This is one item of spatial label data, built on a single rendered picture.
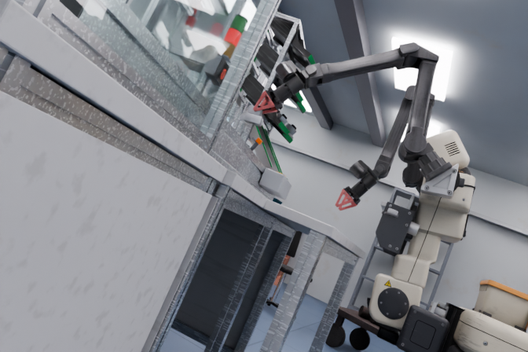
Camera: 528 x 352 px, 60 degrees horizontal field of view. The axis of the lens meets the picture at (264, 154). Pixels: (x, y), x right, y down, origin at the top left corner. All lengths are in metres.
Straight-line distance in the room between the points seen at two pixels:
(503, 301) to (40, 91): 1.55
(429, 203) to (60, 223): 1.43
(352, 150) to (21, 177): 8.41
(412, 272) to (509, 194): 6.98
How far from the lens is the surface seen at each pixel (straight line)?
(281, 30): 2.12
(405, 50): 1.81
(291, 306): 1.28
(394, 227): 1.71
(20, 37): 0.39
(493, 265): 8.45
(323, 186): 8.67
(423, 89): 1.77
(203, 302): 2.49
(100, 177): 0.54
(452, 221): 1.77
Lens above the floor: 0.79
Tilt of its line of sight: 8 degrees up
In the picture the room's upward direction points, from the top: 24 degrees clockwise
